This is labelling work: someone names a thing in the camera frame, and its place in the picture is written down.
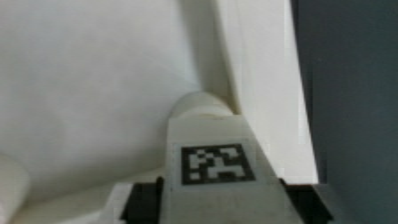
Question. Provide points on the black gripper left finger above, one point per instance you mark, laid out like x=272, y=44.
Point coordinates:
x=141, y=212

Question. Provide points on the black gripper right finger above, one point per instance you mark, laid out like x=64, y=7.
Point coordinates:
x=308, y=203

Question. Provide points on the white leg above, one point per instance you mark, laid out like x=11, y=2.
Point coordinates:
x=223, y=189

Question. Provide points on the white square table top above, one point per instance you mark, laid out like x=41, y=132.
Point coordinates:
x=103, y=58

